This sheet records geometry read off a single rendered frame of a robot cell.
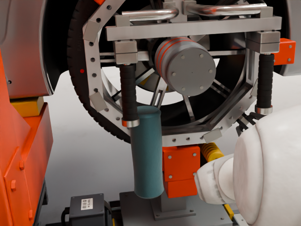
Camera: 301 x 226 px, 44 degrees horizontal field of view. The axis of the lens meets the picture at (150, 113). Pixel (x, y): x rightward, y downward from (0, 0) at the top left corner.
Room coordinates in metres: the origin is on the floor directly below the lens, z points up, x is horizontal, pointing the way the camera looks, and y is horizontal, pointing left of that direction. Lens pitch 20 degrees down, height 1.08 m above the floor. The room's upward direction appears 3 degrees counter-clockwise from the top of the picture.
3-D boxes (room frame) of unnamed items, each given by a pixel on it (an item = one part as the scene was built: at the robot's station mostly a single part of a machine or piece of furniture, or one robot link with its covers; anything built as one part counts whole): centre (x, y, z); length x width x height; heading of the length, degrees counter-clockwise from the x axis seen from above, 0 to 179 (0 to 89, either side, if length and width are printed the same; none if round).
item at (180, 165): (1.14, -0.08, 0.48); 0.16 x 0.12 x 0.17; 7
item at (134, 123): (0.84, 0.05, 0.83); 0.04 x 0.04 x 0.16
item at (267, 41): (0.92, -0.28, 0.93); 0.09 x 0.05 x 0.05; 7
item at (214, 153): (1.21, -0.19, 0.51); 0.29 x 0.06 x 0.06; 7
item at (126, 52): (0.87, 0.05, 0.93); 0.09 x 0.05 x 0.05; 7
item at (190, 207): (1.27, -0.07, 0.32); 0.40 x 0.30 x 0.28; 97
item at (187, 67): (1.03, -0.10, 0.85); 0.21 x 0.14 x 0.14; 7
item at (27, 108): (1.19, 0.44, 0.71); 0.14 x 0.14 x 0.05; 7
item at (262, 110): (0.89, -0.29, 0.83); 0.04 x 0.04 x 0.16
